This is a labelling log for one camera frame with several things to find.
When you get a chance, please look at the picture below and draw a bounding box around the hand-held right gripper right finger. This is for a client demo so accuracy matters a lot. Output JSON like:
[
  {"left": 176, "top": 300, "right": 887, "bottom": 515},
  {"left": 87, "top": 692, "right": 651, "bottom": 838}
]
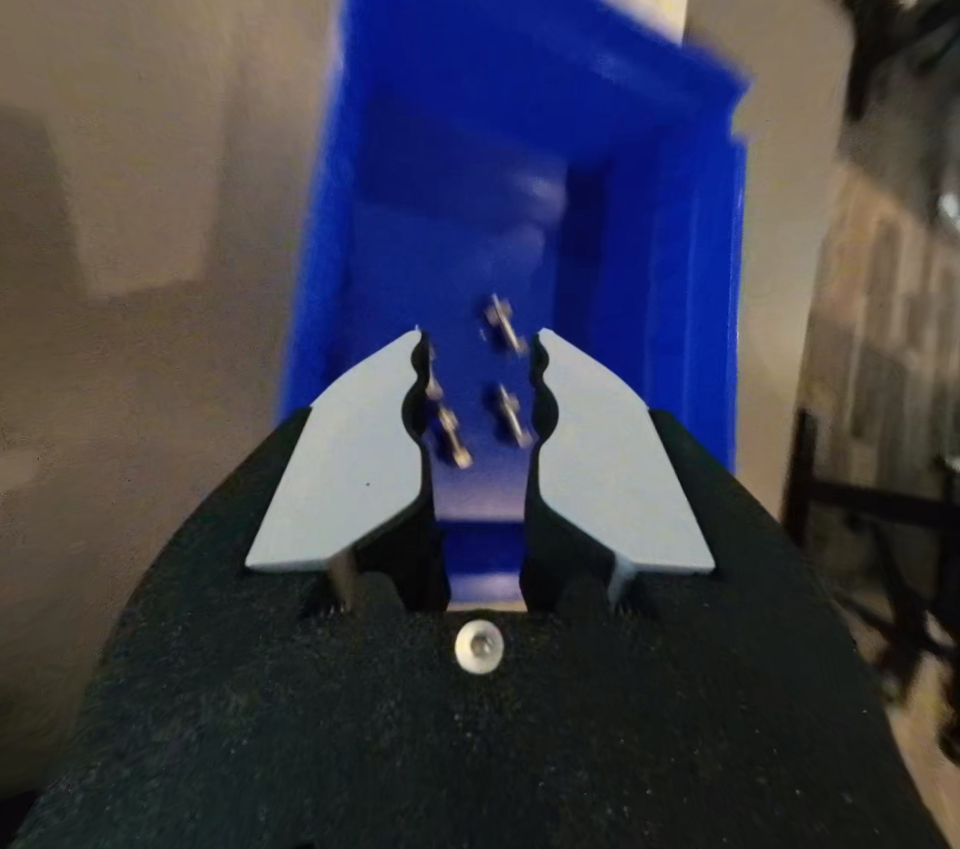
[{"left": 525, "top": 327, "right": 717, "bottom": 608}]

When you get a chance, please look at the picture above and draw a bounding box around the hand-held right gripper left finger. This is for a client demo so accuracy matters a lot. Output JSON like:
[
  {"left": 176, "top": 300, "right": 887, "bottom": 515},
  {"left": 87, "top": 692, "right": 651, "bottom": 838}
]
[{"left": 246, "top": 327, "right": 440, "bottom": 608}]

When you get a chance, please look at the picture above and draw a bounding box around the steel hex bolt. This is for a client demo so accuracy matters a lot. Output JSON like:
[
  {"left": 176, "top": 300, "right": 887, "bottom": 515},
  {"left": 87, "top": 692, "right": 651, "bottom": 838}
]
[
  {"left": 429, "top": 402, "right": 477, "bottom": 471},
  {"left": 483, "top": 382, "right": 537, "bottom": 450},
  {"left": 478, "top": 294, "right": 528, "bottom": 357}
]

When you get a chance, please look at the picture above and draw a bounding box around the blue plastic bin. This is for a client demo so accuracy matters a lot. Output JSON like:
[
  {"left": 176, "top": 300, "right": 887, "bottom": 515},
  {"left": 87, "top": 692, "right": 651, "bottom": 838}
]
[{"left": 277, "top": 0, "right": 751, "bottom": 610}]

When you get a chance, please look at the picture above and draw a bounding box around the black metal desk frame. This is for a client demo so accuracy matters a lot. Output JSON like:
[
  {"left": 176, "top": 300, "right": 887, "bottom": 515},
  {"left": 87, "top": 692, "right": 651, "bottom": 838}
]
[{"left": 780, "top": 406, "right": 960, "bottom": 708}]

